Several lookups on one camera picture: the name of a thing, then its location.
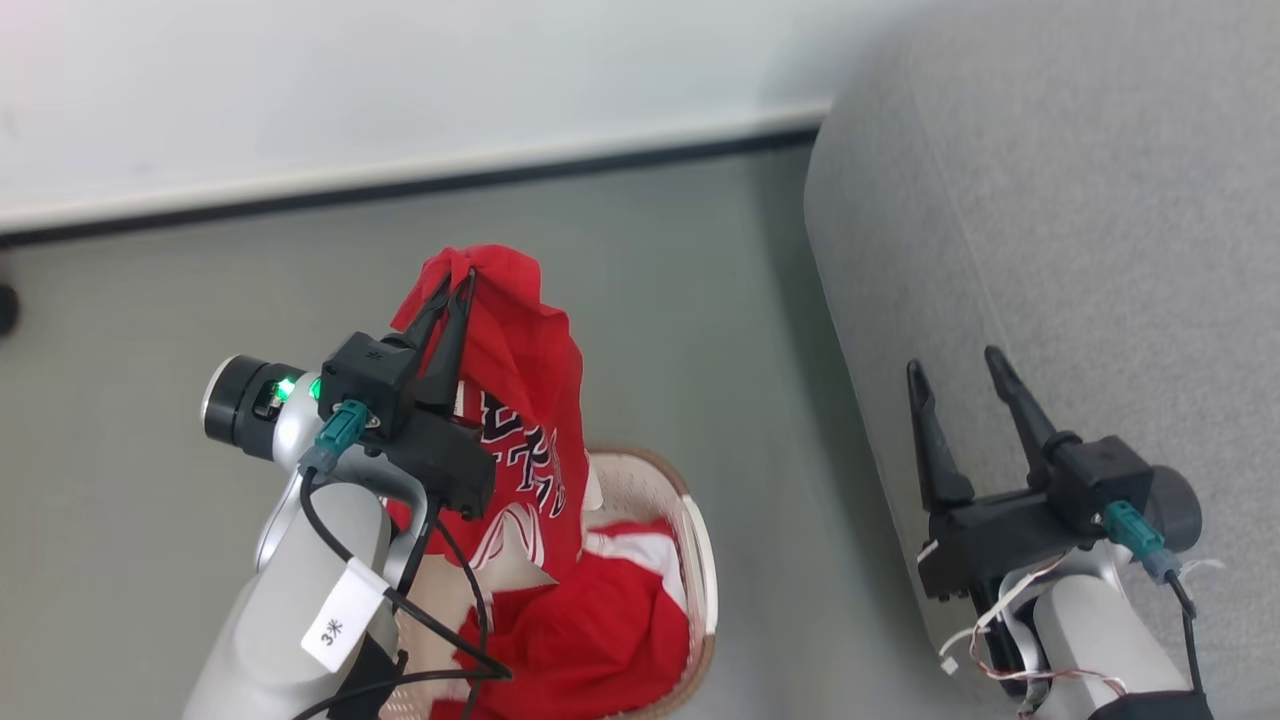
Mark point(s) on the red sports jersey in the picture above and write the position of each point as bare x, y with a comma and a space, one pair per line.
530, 350

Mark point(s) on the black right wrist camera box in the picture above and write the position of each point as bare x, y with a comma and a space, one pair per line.
1100, 480

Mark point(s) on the cream perforated laundry basket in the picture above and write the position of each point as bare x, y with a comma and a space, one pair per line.
640, 490

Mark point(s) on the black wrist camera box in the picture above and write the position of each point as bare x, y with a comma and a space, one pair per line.
1100, 480
370, 375

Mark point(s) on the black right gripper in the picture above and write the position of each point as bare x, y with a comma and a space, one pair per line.
990, 540

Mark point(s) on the grey fabric ottoman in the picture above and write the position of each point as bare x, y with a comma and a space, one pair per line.
1100, 250

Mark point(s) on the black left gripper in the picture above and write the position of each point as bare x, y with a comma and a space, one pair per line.
455, 470

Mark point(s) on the white baseboard with black edge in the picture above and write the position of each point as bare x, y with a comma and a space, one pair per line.
400, 180

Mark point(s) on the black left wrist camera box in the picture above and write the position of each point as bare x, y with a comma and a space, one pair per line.
370, 375

